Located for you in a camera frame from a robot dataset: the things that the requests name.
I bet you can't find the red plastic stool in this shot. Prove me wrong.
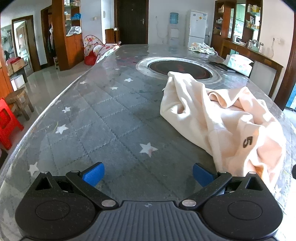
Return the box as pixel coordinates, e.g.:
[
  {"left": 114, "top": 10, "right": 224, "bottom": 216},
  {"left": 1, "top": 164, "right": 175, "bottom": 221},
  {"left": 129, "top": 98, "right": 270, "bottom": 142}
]
[{"left": 0, "top": 98, "right": 25, "bottom": 151}]

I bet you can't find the white refrigerator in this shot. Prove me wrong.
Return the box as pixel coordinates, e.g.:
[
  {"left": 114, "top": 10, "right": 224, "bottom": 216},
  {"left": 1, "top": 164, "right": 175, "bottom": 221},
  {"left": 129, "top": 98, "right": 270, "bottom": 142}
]
[{"left": 186, "top": 10, "right": 208, "bottom": 48}]

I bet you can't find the dotted play tent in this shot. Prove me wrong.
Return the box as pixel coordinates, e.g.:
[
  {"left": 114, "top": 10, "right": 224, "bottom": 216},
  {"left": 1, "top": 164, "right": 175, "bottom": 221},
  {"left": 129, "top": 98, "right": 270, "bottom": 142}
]
[{"left": 83, "top": 35, "right": 121, "bottom": 66}]

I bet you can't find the crumpled patterned cloth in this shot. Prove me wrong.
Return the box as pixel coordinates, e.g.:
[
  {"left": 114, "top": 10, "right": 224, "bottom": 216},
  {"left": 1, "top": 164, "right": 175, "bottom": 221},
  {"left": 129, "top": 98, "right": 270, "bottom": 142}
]
[{"left": 188, "top": 42, "right": 218, "bottom": 55}]

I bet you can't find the cream sweatshirt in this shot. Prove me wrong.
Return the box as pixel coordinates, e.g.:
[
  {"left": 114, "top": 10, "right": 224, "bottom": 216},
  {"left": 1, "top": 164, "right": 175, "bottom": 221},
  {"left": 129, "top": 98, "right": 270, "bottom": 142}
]
[{"left": 160, "top": 71, "right": 287, "bottom": 193}]

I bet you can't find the wooden sideboard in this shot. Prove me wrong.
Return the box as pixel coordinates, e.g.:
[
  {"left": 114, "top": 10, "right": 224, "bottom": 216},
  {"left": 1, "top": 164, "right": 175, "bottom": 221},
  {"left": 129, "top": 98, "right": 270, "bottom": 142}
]
[{"left": 220, "top": 38, "right": 284, "bottom": 98}]

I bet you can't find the small wooden stool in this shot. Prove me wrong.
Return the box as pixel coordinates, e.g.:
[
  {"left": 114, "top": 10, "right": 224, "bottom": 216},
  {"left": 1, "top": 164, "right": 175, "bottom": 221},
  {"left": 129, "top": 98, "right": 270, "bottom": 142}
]
[{"left": 5, "top": 89, "right": 35, "bottom": 121}]

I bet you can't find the round built-in cooktop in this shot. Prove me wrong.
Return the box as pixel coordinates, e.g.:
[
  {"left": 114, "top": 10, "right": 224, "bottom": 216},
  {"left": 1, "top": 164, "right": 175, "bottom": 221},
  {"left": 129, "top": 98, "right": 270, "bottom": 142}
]
[{"left": 135, "top": 57, "right": 223, "bottom": 84}]

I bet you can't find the tall wooden display cabinet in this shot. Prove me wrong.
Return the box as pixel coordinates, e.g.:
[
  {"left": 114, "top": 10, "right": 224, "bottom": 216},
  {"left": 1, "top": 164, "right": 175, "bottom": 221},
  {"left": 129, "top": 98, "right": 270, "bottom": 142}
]
[{"left": 51, "top": 0, "right": 84, "bottom": 71}]

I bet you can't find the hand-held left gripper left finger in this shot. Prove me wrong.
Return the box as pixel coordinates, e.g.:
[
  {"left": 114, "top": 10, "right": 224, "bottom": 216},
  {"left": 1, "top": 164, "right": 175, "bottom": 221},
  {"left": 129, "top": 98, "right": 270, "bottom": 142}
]
[{"left": 30, "top": 162, "right": 119, "bottom": 212}]

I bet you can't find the white storage box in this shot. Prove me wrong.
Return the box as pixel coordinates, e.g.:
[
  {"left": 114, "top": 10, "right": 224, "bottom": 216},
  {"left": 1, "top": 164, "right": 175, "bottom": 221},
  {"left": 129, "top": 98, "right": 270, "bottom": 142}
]
[{"left": 10, "top": 74, "right": 26, "bottom": 91}]

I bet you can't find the flat black device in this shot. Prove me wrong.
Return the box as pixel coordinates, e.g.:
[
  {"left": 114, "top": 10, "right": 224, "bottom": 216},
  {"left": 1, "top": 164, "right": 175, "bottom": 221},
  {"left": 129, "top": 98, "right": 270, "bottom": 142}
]
[{"left": 209, "top": 61, "right": 236, "bottom": 72}]

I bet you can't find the low wooden cabinet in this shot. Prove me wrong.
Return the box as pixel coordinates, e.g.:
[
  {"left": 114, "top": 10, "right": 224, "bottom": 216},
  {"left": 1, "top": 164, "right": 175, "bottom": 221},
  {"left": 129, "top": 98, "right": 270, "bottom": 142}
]
[{"left": 105, "top": 28, "right": 121, "bottom": 44}]

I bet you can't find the white water dispenser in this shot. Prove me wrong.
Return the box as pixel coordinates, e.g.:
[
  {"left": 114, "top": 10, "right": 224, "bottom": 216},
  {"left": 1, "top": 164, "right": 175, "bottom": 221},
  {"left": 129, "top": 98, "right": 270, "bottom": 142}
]
[{"left": 167, "top": 24, "right": 180, "bottom": 45}]

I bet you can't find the cardboard box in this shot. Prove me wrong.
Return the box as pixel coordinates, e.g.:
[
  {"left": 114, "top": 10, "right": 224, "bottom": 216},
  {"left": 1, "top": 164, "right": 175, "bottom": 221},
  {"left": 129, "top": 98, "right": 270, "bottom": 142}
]
[{"left": 6, "top": 57, "right": 25, "bottom": 73}]

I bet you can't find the tissue pack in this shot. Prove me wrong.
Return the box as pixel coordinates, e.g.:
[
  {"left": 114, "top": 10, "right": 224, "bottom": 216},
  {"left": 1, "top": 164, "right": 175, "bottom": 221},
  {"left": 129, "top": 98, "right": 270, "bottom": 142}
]
[{"left": 225, "top": 54, "right": 254, "bottom": 78}]

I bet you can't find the dark wooden door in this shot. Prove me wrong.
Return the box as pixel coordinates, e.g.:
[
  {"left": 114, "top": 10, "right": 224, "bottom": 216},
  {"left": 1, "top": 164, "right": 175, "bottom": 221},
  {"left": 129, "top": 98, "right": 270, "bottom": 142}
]
[{"left": 117, "top": 0, "right": 149, "bottom": 45}]

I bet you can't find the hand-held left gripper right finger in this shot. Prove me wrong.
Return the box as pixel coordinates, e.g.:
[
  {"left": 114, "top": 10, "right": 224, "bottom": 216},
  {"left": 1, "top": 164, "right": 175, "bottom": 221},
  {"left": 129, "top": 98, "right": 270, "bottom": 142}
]
[{"left": 179, "top": 163, "right": 269, "bottom": 212}]

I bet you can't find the wooden glass shelf cabinet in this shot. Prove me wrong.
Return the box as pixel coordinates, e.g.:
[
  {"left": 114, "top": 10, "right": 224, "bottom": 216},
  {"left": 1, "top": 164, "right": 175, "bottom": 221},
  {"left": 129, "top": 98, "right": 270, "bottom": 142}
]
[{"left": 211, "top": 0, "right": 263, "bottom": 54}]

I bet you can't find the white plastic bag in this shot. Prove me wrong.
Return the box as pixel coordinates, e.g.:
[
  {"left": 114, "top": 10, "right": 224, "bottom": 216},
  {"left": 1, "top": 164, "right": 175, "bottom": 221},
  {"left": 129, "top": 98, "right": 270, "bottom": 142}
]
[{"left": 66, "top": 26, "right": 82, "bottom": 37}]

